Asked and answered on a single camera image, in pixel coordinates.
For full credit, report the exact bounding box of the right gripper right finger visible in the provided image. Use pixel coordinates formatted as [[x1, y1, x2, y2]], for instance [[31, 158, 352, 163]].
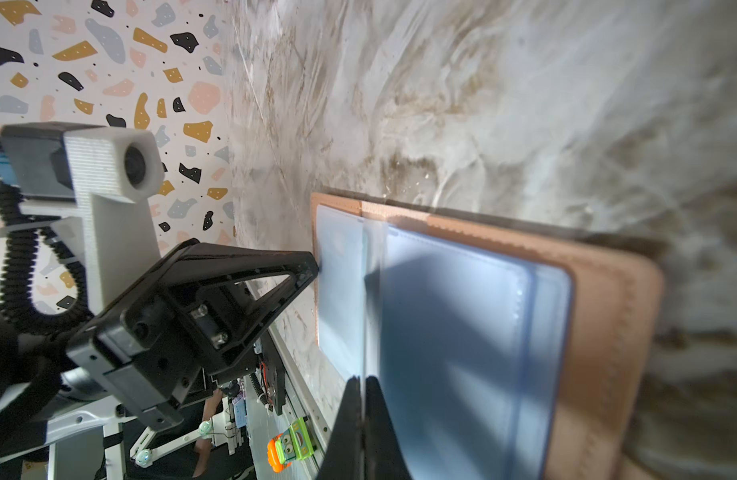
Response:
[[364, 376, 411, 480]]

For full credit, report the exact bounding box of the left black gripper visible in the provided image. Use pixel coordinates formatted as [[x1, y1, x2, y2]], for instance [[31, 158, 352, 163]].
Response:
[[66, 239, 318, 432]]

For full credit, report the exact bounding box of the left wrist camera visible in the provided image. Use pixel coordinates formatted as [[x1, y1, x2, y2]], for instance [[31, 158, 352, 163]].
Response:
[[0, 122, 164, 314]]

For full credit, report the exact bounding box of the orange green small tool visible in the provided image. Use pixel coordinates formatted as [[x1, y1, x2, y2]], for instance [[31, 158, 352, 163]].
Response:
[[266, 416, 318, 473]]

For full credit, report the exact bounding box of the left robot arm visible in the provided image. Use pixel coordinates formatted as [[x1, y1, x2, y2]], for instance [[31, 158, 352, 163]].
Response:
[[0, 240, 318, 462]]

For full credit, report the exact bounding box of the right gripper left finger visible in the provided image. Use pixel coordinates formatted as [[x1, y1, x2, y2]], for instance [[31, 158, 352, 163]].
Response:
[[316, 377, 362, 480]]

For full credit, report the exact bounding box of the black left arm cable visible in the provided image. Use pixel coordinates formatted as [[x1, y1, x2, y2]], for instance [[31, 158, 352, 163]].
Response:
[[0, 128, 94, 457]]

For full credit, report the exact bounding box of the pink leather card holder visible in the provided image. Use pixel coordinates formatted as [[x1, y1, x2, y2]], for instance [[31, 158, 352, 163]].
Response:
[[312, 193, 664, 479]]

